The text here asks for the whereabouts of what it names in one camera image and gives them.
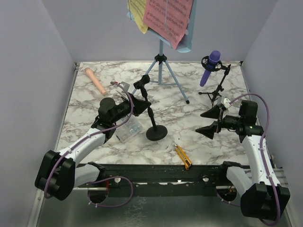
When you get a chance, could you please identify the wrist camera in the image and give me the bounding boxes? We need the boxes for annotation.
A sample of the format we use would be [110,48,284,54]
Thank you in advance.
[116,81,130,99]
[217,96,231,110]

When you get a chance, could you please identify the yellow utility knife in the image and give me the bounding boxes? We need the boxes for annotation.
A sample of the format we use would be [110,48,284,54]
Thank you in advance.
[174,144,192,170]

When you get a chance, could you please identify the yellow sheet music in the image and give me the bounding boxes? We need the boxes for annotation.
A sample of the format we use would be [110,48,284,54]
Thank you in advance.
[127,0,148,34]

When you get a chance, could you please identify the black tripod mic stand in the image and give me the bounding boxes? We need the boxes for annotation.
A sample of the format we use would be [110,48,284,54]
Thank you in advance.
[198,60,231,107]

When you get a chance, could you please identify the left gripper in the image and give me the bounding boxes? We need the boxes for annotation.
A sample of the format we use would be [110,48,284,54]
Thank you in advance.
[111,92,151,124]

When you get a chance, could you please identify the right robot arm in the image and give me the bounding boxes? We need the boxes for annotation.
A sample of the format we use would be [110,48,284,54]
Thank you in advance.
[196,97,290,225]

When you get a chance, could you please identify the purple microphone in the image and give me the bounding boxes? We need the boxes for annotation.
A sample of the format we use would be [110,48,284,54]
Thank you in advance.
[200,50,221,87]

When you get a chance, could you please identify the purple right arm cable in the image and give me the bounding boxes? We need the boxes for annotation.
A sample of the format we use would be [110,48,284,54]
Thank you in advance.
[217,94,281,225]

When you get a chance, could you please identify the clear plastic screw box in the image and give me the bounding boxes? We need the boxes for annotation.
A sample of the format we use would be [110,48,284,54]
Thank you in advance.
[115,115,143,142]

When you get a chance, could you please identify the black round-base mic stand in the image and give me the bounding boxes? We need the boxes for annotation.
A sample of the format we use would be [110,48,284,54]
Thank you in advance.
[134,74,168,141]

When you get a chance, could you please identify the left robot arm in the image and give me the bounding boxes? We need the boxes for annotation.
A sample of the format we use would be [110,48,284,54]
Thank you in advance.
[35,95,151,201]

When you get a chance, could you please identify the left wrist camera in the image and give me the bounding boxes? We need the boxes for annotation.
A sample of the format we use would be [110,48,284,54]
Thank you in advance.
[116,81,130,99]

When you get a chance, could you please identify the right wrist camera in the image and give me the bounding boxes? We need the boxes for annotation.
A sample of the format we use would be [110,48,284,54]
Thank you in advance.
[217,96,231,110]

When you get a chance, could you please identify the beige microphone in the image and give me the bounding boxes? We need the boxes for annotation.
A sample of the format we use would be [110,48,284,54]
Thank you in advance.
[84,68,107,95]

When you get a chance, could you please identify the pink sheet music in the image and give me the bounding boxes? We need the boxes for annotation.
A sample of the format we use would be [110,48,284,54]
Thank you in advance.
[143,0,196,52]

